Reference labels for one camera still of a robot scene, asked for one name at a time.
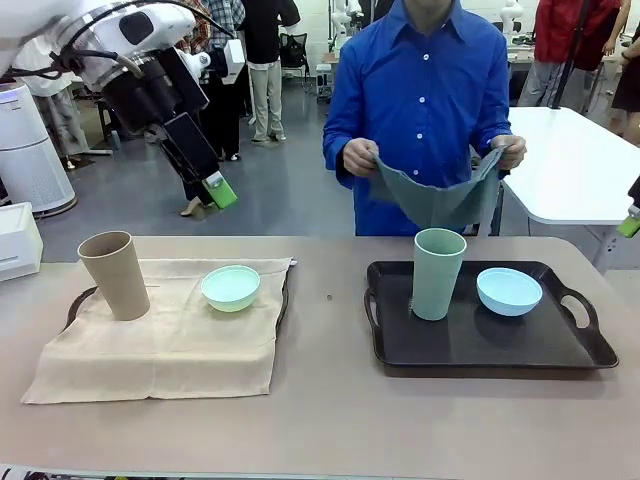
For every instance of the tall beige cup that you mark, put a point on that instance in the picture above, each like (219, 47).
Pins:
(117, 280)

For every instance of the white foam box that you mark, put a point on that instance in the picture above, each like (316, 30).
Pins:
(17, 240)

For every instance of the bystander in white top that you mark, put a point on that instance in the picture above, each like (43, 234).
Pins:
(60, 115)

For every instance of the dark brown serving tray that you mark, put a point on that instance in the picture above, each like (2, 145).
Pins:
(284, 300)
(500, 345)

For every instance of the mint green bowl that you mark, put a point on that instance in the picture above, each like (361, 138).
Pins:
(231, 292)

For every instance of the person's right forearm blue sleeve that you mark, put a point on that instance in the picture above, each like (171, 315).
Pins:
(337, 145)

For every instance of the white side table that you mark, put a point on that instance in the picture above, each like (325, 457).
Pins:
(560, 160)

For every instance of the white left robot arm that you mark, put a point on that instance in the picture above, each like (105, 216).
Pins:
(100, 30)

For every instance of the tall green cup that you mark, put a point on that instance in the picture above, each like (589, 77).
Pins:
(437, 285)

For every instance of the bystander in black vest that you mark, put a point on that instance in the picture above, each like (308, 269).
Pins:
(267, 60)

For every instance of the grey-green cloth mat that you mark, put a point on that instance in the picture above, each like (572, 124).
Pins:
(440, 200)

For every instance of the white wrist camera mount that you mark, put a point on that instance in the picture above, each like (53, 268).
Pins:
(227, 60)

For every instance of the light blue bowl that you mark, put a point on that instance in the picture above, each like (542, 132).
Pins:
(510, 295)

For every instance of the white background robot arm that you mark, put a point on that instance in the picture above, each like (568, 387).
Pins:
(345, 20)
(512, 17)

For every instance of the beige cloth mat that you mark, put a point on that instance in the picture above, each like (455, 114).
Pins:
(165, 345)

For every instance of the person's left hand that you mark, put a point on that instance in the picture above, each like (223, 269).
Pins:
(514, 150)

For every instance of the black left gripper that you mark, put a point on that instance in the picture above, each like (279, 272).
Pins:
(150, 92)

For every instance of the person in blue shirt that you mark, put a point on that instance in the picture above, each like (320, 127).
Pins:
(425, 75)

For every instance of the black stand pole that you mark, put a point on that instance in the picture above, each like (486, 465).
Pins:
(567, 55)

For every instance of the white air purifier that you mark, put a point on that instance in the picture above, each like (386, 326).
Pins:
(27, 155)

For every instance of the person's right hand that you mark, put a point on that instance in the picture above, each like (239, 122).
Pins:
(360, 157)

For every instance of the black office chair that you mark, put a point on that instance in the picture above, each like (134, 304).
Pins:
(294, 52)

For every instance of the person's left forearm blue sleeve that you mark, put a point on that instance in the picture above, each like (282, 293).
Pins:
(495, 120)

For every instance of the bystander in red top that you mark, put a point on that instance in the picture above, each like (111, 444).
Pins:
(560, 35)

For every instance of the black step stool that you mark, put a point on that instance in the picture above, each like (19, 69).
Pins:
(106, 120)

